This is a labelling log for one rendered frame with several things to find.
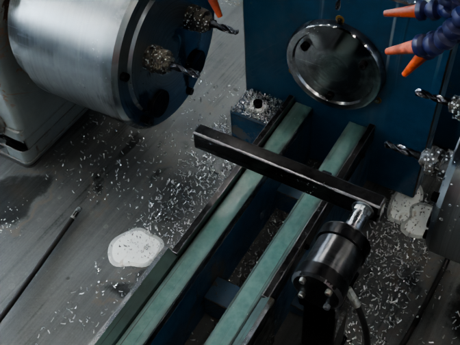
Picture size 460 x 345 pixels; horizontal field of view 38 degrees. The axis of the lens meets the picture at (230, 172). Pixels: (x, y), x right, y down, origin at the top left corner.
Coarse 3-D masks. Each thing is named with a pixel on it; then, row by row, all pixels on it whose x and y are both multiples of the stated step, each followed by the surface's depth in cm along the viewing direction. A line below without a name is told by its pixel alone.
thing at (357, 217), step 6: (360, 204) 77; (354, 210) 77; (360, 210) 77; (366, 210) 77; (348, 216) 77; (354, 216) 76; (360, 216) 76; (366, 216) 77; (348, 222) 76; (354, 222) 76; (360, 222) 76; (360, 228) 76
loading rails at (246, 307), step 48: (288, 96) 103; (288, 144) 99; (336, 144) 98; (240, 192) 93; (288, 192) 102; (192, 240) 89; (240, 240) 96; (288, 240) 87; (144, 288) 82; (192, 288) 86; (240, 288) 83; (288, 288) 88; (96, 336) 78; (144, 336) 79; (240, 336) 78
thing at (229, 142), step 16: (208, 128) 86; (208, 144) 85; (224, 144) 84; (240, 144) 83; (240, 160) 84; (256, 160) 82; (272, 160) 81; (288, 160) 81; (272, 176) 83; (288, 176) 81; (304, 176) 80; (320, 176) 80; (320, 192) 80; (336, 192) 78; (352, 192) 78; (368, 192) 78; (352, 208) 79; (368, 208) 77
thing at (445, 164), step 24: (432, 96) 83; (456, 96) 81; (384, 144) 78; (432, 168) 75; (456, 168) 68; (456, 192) 69; (432, 216) 72; (456, 216) 70; (432, 240) 74; (456, 240) 72
